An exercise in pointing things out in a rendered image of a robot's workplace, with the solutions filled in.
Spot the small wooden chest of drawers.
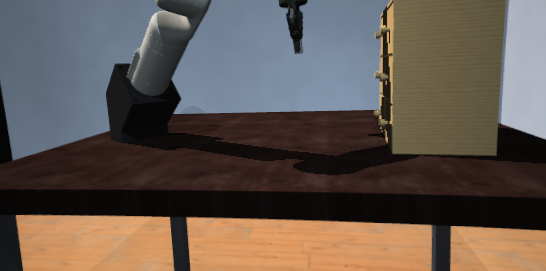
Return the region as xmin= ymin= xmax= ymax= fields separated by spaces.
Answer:
xmin=380 ymin=0 xmax=506 ymax=156

